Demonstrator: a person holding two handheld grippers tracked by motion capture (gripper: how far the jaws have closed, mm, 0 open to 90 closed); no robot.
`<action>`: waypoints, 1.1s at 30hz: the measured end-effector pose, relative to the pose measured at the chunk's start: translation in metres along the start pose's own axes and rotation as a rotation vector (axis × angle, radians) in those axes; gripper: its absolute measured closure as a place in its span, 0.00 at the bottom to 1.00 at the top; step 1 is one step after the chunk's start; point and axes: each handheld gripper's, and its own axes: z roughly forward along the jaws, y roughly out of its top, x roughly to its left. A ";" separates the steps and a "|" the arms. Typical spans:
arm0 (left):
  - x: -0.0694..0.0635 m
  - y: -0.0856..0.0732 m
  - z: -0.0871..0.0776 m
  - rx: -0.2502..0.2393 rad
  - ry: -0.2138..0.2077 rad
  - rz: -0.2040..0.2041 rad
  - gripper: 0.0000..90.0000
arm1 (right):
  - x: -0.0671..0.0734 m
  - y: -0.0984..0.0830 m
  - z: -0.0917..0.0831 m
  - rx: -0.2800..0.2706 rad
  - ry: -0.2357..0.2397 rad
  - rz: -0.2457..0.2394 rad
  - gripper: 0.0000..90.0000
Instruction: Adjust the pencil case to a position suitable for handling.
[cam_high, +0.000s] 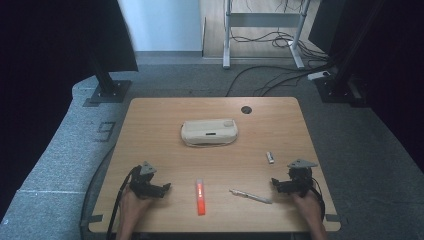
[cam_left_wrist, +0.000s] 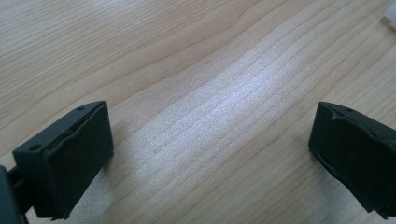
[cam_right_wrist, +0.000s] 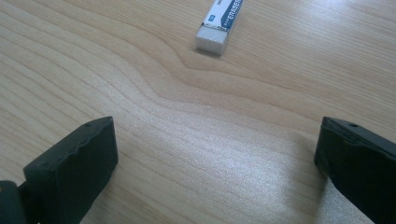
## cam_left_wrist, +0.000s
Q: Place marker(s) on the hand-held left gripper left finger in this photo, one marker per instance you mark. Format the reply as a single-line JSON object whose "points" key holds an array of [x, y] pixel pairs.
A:
{"points": [[68, 155]]}

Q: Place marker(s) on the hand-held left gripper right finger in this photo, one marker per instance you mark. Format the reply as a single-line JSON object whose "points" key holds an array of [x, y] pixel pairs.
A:
{"points": [[358, 155]]}

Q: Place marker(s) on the grey white handheld device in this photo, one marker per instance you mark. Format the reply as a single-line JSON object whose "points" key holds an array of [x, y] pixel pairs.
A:
{"points": [[391, 14]]}

